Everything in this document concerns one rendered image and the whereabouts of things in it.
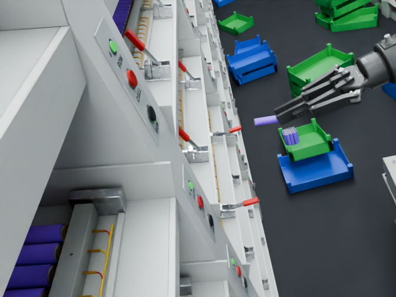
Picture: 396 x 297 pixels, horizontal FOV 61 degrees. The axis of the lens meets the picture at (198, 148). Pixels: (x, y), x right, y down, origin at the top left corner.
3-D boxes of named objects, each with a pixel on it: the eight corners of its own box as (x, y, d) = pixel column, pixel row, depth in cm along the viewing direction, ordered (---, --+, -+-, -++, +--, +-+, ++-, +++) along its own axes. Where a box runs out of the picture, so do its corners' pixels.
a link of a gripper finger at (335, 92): (356, 87, 74) (359, 90, 72) (309, 114, 77) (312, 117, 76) (351, 73, 71) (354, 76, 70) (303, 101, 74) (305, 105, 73)
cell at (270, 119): (253, 118, 80) (280, 114, 80) (254, 125, 81) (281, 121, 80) (254, 119, 79) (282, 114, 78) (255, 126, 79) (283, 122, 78)
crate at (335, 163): (337, 148, 170) (336, 137, 165) (353, 177, 155) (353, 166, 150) (279, 165, 176) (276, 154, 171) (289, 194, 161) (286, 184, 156)
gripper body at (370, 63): (368, 42, 72) (326, 65, 75) (386, 62, 65) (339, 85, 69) (377, 69, 76) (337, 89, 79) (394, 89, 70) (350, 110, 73)
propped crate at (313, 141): (281, 141, 188) (277, 128, 185) (317, 131, 184) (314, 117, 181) (290, 162, 160) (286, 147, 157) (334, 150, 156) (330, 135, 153)
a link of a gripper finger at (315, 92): (350, 72, 72) (348, 68, 73) (299, 93, 77) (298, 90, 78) (355, 85, 74) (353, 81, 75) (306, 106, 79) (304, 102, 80)
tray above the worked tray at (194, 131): (201, 68, 103) (199, 23, 94) (220, 238, 58) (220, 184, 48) (135, 73, 103) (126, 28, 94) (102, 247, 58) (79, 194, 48)
